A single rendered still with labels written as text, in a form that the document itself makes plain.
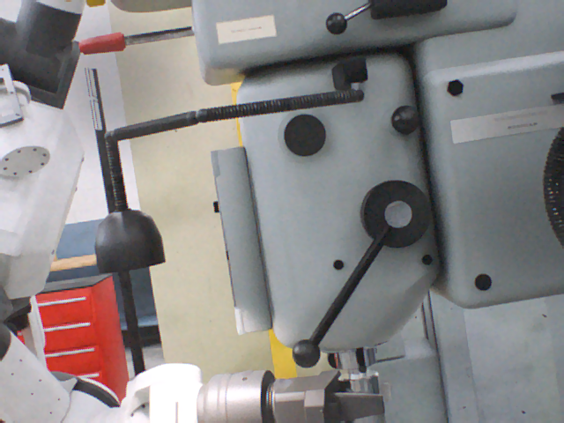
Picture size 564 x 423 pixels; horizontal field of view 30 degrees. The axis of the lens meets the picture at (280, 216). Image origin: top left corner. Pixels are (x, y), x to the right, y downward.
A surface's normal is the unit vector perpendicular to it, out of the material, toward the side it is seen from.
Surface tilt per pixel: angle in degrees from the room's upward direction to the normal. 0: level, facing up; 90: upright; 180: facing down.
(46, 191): 86
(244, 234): 90
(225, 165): 90
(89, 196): 90
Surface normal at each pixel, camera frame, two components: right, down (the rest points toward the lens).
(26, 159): 0.35, 0.83
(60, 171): 0.87, -0.18
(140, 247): 0.49, -0.03
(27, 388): 0.83, 0.00
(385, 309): 0.22, 0.52
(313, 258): -0.02, 0.06
